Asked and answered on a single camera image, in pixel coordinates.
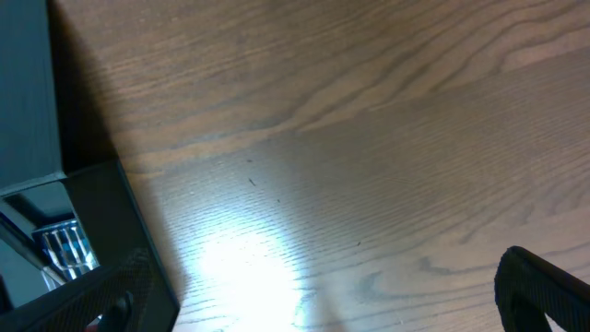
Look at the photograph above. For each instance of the clear precision screwdriver case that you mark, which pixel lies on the clear precision screwdriver case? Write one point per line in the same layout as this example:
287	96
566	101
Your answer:
68	249

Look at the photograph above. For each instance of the dark green open box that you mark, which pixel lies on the dark green open box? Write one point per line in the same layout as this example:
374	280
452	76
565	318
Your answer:
58	161

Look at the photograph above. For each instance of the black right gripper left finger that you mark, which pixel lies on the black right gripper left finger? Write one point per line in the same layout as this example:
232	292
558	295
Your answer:
107	298

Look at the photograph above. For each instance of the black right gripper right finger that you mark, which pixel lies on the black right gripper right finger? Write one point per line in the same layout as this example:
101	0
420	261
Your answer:
529	291

